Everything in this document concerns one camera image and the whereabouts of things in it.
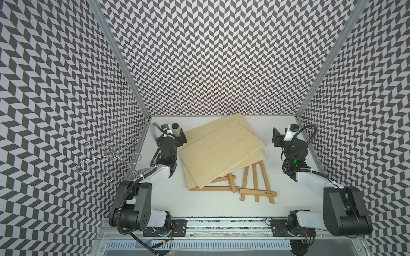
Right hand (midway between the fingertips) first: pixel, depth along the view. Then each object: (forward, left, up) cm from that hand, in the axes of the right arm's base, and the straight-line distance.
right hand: (279, 130), depth 85 cm
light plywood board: (-9, +37, -12) cm, 40 cm away
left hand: (+1, +57, -2) cm, 57 cm away
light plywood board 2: (-22, +47, -15) cm, 54 cm away
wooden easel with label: (-27, +14, -17) cm, 35 cm away
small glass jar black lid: (+9, +59, -9) cm, 60 cm away
